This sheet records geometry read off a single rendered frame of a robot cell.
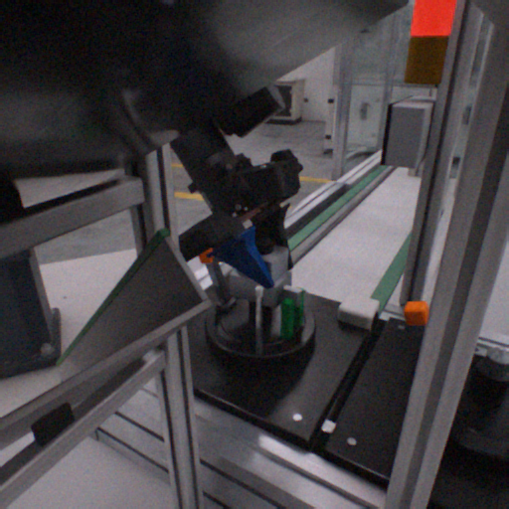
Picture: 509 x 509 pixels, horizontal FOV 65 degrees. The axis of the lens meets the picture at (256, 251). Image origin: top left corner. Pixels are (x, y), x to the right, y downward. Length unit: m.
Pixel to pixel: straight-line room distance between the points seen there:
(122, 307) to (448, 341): 0.18
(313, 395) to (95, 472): 0.27
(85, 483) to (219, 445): 0.19
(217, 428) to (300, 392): 0.09
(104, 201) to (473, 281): 0.17
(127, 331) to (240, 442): 0.20
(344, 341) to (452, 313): 0.35
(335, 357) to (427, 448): 0.29
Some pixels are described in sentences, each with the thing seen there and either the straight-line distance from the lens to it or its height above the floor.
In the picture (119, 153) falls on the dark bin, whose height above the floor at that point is 1.26.
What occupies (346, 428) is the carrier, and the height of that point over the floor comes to 0.97.
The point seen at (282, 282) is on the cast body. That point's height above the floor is 1.06.
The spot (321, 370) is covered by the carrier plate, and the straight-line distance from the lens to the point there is 0.48.
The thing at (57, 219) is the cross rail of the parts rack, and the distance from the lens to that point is 0.20.
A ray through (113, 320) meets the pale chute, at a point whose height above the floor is 1.13.
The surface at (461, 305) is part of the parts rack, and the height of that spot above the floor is 1.20.
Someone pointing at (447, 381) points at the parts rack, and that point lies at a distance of 0.20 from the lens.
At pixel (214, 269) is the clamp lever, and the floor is 1.05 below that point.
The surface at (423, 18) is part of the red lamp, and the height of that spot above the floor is 1.33.
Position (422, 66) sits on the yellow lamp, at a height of 1.28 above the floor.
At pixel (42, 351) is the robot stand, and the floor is 0.88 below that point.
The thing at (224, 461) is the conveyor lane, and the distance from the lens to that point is 0.42.
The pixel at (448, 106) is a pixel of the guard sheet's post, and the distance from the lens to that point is 0.56.
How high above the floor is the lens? 1.29
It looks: 26 degrees down
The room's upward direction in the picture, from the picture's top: straight up
